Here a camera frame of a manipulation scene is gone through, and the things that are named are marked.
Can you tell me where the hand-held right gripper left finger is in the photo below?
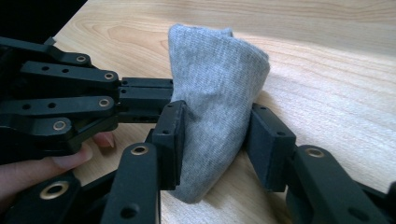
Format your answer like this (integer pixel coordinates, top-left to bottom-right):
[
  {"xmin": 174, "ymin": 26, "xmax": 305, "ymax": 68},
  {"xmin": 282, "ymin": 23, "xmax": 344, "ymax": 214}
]
[{"xmin": 145, "ymin": 100, "xmax": 188, "ymax": 191}]

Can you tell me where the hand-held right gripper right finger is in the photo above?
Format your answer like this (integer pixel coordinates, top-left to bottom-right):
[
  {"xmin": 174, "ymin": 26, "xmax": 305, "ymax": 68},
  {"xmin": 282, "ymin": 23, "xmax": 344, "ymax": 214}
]
[{"xmin": 245, "ymin": 103, "xmax": 297, "ymax": 193}]

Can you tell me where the grey sock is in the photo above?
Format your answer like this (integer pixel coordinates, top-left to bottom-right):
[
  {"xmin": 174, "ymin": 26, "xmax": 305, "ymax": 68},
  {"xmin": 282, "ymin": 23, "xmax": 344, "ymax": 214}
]
[{"xmin": 167, "ymin": 22, "xmax": 272, "ymax": 205}]

